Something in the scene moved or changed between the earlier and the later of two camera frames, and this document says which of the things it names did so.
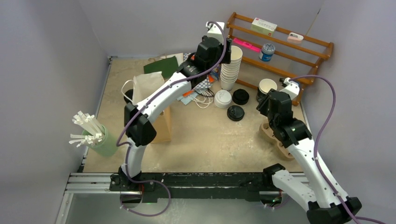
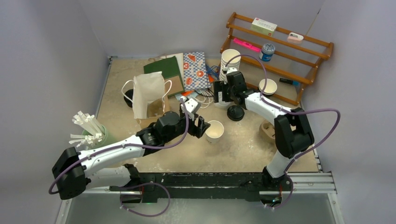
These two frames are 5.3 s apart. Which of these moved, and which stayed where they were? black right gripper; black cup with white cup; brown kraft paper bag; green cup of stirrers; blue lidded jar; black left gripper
Moved: black left gripper; black right gripper
Stayed: green cup of stirrers; blue lidded jar; black cup with white cup; brown kraft paper bag
